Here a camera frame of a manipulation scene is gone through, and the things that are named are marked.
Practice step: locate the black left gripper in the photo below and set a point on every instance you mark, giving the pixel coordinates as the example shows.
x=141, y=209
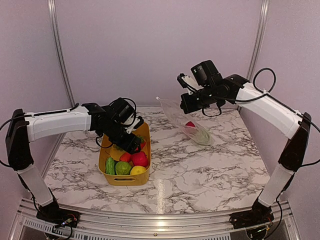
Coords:
x=130, y=145

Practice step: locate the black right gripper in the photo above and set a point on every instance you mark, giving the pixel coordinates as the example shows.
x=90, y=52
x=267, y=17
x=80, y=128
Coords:
x=188, y=107

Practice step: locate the red toy apple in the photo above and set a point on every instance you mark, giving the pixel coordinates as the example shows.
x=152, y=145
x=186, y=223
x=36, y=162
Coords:
x=140, y=159

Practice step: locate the clear zip top bag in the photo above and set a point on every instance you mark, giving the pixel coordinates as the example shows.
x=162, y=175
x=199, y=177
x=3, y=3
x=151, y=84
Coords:
x=184, y=122

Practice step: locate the green toy cabbage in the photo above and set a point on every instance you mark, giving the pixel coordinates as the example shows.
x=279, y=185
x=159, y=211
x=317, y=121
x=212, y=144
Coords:
x=201, y=137

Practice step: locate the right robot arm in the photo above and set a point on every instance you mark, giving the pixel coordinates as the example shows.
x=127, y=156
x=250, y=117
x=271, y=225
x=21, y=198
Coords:
x=235, y=89

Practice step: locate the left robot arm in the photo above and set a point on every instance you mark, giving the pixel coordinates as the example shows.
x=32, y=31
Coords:
x=117, y=121

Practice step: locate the green toy grapes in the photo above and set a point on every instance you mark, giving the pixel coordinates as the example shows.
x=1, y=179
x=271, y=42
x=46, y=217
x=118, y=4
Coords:
x=117, y=148

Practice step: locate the orange toy carrot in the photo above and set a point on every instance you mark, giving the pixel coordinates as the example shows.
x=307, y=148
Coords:
x=126, y=157

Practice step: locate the yellow plastic basket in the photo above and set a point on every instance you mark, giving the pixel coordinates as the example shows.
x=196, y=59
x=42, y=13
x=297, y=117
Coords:
x=107, y=151

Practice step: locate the yellow toy lemon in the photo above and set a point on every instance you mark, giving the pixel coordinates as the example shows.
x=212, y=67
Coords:
x=136, y=170

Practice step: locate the green toy bitter gourd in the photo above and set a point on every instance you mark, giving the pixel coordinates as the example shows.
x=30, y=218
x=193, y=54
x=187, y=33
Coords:
x=110, y=166

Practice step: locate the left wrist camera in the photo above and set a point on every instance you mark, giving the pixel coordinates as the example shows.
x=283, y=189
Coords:
x=133, y=123

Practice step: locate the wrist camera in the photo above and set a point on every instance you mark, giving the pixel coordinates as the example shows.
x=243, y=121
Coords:
x=187, y=82
x=133, y=123

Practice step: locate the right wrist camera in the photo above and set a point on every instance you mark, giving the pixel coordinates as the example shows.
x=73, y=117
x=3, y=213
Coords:
x=187, y=82

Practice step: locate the right aluminium frame post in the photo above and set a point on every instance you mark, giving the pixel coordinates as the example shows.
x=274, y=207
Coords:
x=260, y=33

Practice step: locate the aluminium frame post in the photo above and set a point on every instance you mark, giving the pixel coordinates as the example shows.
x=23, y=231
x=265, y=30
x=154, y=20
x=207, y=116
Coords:
x=59, y=51
x=260, y=33

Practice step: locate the aluminium table front rail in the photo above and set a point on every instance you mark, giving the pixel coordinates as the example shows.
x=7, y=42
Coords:
x=108, y=225

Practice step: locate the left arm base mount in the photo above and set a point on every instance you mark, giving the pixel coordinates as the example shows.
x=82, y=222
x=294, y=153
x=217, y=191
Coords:
x=52, y=213

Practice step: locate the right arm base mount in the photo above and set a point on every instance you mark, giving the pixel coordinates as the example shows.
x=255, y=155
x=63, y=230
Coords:
x=258, y=214

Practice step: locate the left aluminium frame post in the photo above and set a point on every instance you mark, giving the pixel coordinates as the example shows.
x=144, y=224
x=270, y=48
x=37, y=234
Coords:
x=59, y=51

